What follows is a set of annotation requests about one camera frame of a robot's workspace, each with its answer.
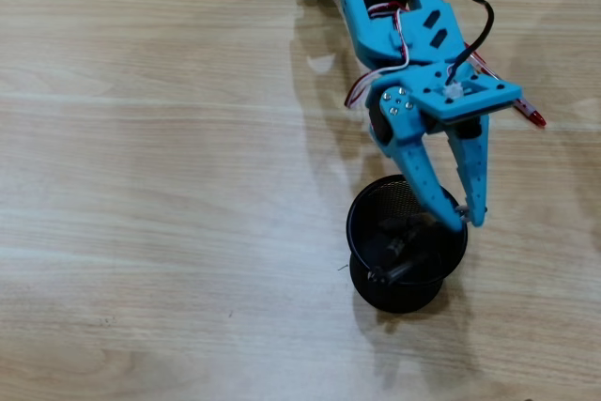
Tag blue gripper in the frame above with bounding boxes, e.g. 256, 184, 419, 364
367, 62, 490, 234

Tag clear retractable pen grey grip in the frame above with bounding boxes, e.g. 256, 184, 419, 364
378, 205, 470, 234

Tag black pen with barcode label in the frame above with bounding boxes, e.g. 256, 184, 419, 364
384, 235, 410, 257

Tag red retractable pen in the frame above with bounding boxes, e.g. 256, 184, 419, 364
467, 48, 548, 129

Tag clear gel pen black cap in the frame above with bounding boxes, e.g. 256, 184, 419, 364
367, 253, 431, 286

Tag black mesh pen holder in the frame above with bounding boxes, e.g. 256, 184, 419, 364
346, 174, 470, 315

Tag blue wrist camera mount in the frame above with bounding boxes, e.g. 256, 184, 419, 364
412, 61, 524, 127

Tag red white servo wires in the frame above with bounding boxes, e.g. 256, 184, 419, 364
344, 1, 412, 109

